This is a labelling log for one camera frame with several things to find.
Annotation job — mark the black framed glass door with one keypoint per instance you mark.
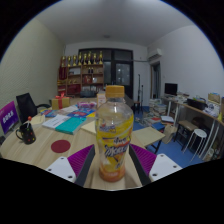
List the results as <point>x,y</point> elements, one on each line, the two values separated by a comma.
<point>121,71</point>

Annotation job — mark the black office chair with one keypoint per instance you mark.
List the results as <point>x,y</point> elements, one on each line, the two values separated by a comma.
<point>26,106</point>

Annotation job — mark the brown paper bag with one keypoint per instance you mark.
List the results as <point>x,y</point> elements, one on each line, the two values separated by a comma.
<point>170,133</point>

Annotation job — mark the wooden shelf unit with trophies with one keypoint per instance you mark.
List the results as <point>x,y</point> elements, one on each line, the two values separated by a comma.
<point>80,76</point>

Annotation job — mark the black tripod stand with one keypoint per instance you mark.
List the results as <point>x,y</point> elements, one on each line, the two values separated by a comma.
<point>139,86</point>

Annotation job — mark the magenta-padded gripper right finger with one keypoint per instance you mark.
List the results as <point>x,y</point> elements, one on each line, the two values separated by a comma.
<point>164,166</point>

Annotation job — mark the black dotted mug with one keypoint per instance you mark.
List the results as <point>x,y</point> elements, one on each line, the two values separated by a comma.
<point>28,135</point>

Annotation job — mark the white wall air conditioner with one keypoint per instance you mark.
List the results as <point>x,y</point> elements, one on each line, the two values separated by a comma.
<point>154,54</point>

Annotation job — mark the white round stool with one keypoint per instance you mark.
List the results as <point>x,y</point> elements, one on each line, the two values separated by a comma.
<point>199,133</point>

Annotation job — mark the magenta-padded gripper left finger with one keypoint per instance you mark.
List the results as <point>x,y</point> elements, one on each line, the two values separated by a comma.
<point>60,168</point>

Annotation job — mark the yellow-labelled orange drink bottle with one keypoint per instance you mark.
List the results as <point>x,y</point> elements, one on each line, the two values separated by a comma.
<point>113,136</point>

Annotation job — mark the pale yellow note card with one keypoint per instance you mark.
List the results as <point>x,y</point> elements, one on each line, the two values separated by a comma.
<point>37,120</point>

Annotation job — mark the flat round red coaster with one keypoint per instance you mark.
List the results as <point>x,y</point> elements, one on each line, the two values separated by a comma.
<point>60,146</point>

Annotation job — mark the white side desk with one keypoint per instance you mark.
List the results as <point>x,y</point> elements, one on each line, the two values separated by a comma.
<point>196,111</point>

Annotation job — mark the tan standing card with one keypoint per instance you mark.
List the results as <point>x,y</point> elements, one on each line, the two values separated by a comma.
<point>101,100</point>

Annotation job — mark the stack of books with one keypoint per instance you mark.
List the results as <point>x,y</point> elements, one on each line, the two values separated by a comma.
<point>157,107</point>

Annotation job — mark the white booklet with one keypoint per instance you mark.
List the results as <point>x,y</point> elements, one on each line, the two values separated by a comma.
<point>55,121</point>

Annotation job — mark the yellow gift box red ribbon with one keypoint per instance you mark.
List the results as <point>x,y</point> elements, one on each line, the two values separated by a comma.
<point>60,102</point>

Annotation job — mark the pink packet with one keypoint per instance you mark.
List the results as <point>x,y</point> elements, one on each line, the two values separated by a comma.
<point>86,105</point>

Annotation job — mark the purple sign board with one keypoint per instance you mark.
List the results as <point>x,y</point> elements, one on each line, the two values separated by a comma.
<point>8,116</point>

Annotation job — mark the orange yellow book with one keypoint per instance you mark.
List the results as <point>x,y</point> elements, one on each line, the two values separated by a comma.
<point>91,114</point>

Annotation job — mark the black computer monitor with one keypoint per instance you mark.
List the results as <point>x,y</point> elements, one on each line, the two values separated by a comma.
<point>171,89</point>

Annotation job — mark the black printer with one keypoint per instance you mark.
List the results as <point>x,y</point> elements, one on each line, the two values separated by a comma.
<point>196,104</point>

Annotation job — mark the teal book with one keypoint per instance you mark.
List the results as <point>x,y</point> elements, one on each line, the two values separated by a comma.
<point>70,125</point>

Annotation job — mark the blue red colourful book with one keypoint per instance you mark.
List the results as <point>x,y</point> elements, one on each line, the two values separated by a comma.
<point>50,113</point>

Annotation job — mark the red-tipped white stick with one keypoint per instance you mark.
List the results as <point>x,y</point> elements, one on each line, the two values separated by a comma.
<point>29,119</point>

